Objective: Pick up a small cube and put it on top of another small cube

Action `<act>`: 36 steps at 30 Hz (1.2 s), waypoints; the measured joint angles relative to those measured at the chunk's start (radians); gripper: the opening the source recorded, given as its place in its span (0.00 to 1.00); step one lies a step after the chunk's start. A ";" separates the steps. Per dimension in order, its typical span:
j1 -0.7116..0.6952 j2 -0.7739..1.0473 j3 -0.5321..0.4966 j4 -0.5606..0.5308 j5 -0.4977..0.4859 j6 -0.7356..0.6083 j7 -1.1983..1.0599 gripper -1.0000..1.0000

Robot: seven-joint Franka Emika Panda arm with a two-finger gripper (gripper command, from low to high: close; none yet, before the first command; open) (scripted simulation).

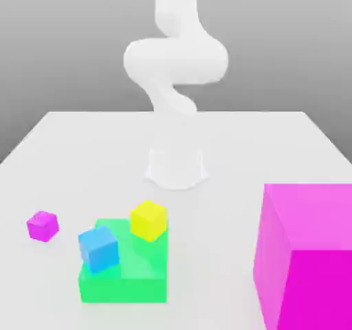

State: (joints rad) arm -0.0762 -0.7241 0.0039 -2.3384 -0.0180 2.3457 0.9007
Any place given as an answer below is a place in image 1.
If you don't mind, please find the small yellow cube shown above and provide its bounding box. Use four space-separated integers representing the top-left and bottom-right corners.
129 199 168 243

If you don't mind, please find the small blue cube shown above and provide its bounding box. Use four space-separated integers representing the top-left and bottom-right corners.
78 224 121 276

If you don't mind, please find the small magenta cube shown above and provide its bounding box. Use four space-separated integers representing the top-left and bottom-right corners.
26 210 60 243

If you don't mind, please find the large green box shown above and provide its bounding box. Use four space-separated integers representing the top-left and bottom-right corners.
78 218 168 304

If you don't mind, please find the large magenta box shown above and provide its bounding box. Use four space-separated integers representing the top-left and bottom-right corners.
252 183 352 330

